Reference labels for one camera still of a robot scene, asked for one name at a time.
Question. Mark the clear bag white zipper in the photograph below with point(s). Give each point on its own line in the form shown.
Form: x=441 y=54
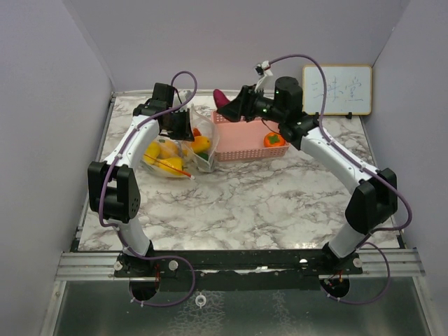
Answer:
x=207 y=128

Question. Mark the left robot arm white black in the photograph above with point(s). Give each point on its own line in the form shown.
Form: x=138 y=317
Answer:
x=112 y=185

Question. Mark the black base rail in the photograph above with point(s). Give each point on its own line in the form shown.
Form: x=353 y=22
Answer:
x=233 y=270

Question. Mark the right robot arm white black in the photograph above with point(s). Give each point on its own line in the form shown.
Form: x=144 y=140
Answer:
x=373 y=200

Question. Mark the green lime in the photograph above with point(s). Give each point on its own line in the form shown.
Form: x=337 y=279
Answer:
x=203 y=155

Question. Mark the yellow orange peach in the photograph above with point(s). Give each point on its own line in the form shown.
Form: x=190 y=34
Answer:
x=168 y=149

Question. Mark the yellow bell pepper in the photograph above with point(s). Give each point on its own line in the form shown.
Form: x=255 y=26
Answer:
x=173 y=165

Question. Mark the orange green mango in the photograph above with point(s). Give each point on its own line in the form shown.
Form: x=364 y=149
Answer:
x=200 y=144

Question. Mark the clear bag red zipper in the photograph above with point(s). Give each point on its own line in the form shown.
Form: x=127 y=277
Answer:
x=154 y=169

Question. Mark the dark red fruit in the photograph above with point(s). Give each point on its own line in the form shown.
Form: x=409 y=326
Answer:
x=220 y=99

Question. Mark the pink plastic basket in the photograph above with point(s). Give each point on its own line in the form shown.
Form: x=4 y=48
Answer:
x=244 y=140

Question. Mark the orange persimmon green leaf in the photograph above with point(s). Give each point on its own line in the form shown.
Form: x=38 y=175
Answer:
x=273 y=139

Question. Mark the small whiteboard wooden frame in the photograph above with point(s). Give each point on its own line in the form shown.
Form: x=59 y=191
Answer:
x=344 y=89

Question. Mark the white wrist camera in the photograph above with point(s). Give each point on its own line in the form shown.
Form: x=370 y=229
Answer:
x=180 y=97
x=263 y=69

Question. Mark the yellow orange fruit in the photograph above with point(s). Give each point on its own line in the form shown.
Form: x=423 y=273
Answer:
x=152 y=153

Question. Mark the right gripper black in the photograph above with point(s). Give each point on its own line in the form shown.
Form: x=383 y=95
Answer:
x=240 y=107

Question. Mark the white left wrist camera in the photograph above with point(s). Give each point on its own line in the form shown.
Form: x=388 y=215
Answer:
x=180 y=97

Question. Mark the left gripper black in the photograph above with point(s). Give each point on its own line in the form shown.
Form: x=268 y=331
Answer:
x=185 y=134

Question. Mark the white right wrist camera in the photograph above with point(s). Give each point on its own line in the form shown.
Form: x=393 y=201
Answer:
x=263 y=69

